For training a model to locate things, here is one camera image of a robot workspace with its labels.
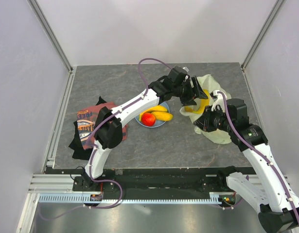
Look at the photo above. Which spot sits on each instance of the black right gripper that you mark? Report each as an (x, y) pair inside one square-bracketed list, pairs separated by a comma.
[(204, 122)]

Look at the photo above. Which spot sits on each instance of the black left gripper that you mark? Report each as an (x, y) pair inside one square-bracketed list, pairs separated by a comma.
[(189, 100)]

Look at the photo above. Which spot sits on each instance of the yellow banana bunch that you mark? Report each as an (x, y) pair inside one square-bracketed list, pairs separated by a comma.
[(203, 104)]

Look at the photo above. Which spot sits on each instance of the single yellow banana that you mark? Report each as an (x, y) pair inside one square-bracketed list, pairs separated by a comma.
[(156, 108)]

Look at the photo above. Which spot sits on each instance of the yellow mango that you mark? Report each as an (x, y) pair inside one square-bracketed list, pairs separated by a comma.
[(162, 116)]

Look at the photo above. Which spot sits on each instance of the red apple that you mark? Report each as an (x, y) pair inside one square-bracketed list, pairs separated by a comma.
[(148, 119)]

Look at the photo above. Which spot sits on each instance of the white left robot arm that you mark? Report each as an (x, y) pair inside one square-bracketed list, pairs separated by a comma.
[(108, 134)]

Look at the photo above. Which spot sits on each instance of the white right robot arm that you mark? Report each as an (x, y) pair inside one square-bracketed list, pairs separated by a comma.
[(277, 205)]

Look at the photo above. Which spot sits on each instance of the blue plate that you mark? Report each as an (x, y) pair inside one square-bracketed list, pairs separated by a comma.
[(158, 122)]

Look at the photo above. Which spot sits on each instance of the red folded t-shirt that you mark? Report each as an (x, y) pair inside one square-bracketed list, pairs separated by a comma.
[(85, 124)]

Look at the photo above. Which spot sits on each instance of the black cloth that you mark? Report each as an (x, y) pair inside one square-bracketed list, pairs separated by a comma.
[(80, 153)]

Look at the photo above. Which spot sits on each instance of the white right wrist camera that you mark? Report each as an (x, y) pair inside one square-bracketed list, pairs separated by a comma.
[(219, 98)]

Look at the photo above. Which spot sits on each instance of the blue slotted cable duct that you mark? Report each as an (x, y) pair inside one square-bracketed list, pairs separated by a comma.
[(166, 196)]

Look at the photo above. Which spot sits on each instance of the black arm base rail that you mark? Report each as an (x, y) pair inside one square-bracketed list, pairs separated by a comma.
[(196, 179)]

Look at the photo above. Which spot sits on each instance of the aluminium corner frame post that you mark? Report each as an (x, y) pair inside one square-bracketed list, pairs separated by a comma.
[(262, 32)]

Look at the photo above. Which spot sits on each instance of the left aluminium frame post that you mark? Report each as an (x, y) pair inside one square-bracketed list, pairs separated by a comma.
[(50, 34)]

